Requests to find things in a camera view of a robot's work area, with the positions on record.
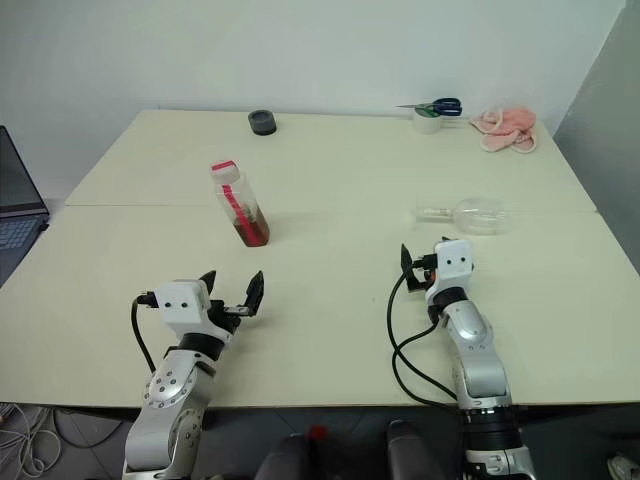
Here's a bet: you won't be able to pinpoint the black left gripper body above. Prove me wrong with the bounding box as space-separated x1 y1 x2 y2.
202 298 251 346

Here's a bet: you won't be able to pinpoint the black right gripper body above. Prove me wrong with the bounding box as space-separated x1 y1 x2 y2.
412 252 441 292

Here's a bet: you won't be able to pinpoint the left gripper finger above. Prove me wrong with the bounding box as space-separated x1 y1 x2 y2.
197 269 219 304
239 270 266 319

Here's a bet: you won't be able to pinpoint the clear drinking glass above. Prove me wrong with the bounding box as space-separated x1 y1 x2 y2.
412 196 512 236

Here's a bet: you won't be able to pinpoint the clear plastic bottle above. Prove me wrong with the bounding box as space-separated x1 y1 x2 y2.
212 172 274 249

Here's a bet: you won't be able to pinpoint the pink white bottle cap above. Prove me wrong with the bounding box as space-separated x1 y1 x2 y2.
208 159 241 185

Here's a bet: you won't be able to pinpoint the white mug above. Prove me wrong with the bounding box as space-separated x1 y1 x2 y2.
411 106 444 135

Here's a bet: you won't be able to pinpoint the dark rounded shape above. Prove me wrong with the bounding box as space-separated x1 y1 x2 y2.
256 432 326 480
386 419 444 480

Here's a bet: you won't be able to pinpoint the pink cloth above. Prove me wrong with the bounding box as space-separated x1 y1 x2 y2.
468 104 539 154

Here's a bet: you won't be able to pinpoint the black round container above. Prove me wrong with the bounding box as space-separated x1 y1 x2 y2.
247 109 278 138

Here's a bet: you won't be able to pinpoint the dark grey laptop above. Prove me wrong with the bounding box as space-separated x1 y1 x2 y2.
0 124 52 290

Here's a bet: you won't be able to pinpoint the grey shoe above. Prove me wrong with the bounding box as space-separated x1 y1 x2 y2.
607 452 640 480

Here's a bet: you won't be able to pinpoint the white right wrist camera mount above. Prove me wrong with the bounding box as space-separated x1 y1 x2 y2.
424 239 475 301

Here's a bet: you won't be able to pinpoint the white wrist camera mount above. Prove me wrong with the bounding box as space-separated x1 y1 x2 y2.
424 239 475 301
153 279 227 347

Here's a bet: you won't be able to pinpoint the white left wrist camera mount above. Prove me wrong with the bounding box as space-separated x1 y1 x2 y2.
153 279 227 347

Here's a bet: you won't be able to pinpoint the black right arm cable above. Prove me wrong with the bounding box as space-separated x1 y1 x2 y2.
387 272 467 407

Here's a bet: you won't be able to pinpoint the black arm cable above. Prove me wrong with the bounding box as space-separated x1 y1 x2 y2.
130 291 162 374
387 272 467 407

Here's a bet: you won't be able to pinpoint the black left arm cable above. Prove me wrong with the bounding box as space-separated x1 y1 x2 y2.
130 291 162 374

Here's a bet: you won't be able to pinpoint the blue handled scissors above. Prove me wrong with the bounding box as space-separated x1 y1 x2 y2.
396 97 464 119

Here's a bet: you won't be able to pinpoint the white cable bundle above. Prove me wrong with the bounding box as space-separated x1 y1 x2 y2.
0 399 66 477

